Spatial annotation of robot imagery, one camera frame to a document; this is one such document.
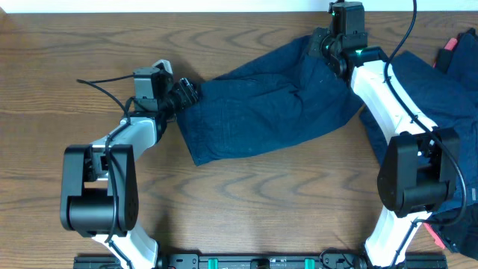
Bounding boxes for navy blue shorts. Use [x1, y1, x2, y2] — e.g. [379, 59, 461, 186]
[177, 36, 363, 166]

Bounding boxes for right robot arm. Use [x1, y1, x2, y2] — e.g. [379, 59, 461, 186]
[308, 28, 464, 268]

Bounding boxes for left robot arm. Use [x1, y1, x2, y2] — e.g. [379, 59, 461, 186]
[60, 78, 200, 268]

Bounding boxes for pile of navy clothes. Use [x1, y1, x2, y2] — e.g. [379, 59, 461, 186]
[358, 32, 478, 214]

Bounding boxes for black garment with pink trim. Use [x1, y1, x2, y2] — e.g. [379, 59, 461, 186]
[425, 28, 477, 259]

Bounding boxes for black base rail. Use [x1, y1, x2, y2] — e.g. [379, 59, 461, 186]
[72, 252, 448, 269]

